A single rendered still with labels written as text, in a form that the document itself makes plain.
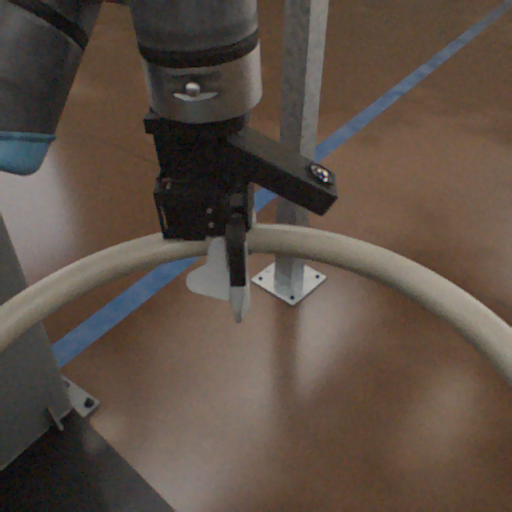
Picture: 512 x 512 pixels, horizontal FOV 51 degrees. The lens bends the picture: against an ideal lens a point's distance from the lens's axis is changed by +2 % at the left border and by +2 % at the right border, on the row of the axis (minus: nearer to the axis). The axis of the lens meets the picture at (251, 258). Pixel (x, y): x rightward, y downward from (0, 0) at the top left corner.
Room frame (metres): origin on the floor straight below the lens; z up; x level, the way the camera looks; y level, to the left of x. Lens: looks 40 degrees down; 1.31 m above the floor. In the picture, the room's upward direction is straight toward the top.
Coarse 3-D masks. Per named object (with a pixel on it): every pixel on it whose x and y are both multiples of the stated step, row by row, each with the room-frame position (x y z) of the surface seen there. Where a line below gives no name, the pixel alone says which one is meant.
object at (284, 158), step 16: (224, 144) 0.39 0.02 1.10; (240, 144) 0.39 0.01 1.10; (256, 144) 0.40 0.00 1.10; (272, 144) 0.42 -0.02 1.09; (224, 160) 0.38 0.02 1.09; (240, 160) 0.38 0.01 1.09; (256, 160) 0.38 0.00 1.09; (272, 160) 0.39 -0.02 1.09; (288, 160) 0.40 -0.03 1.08; (304, 160) 0.42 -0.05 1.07; (240, 176) 0.38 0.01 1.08; (256, 176) 0.38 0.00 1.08; (272, 176) 0.38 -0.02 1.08; (288, 176) 0.38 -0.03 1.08; (304, 176) 0.39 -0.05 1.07; (320, 176) 0.39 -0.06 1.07; (288, 192) 0.38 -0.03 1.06; (304, 192) 0.38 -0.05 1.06; (320, 192) 0.38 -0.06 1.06; (336, 192) 0.39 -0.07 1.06; (304, 208) 0.38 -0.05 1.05; (320, 208) 0.38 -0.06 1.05
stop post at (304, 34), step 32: (288, 0) 1.43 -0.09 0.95; (320, 0) 1.41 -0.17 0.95; (288, 32) 1.42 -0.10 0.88; (320, 32) 1.42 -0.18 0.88; (288, 64) 1.42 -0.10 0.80; (320, 64) 1.43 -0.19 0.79; (288, 96) 1.42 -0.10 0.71; (288, 128) 1.41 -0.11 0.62; (288, 224) 1.40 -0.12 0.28; (288, 256) 1.39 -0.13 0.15; (288, 288) 1.38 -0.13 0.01
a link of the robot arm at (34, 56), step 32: (0, 0) 0.39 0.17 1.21; (32, 0) 0.39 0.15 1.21; (0, 32) 0.38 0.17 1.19; (32, 32) 0.38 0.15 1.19; (64, 32) 0.40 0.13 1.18; (0, 64) 0.36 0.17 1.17; (32, 64) 0.38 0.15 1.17; (64, 64) 0.40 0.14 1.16; (0, 96) 0.35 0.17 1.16; (32, 96) 0.37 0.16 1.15; (64, 96) 0.39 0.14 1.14; (0, 128) 0.34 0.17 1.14; (32, 128) 0.36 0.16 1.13; (0, 160) 0.33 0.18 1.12; (32, 160) 0.35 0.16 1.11
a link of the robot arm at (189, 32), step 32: (128, 0) 0.39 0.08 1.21; (160, 0) 0.37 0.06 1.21; (192, 0) 0.36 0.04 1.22; (224, 0) 0.37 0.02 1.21; (160, 32) 0.37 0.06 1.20; (192, 32) 0.36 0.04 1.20; (224, 32) 0.37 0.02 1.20; (256, 32) 0.40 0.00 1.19; (160, 64) 0.37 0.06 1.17; (192, 64) 0.36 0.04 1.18
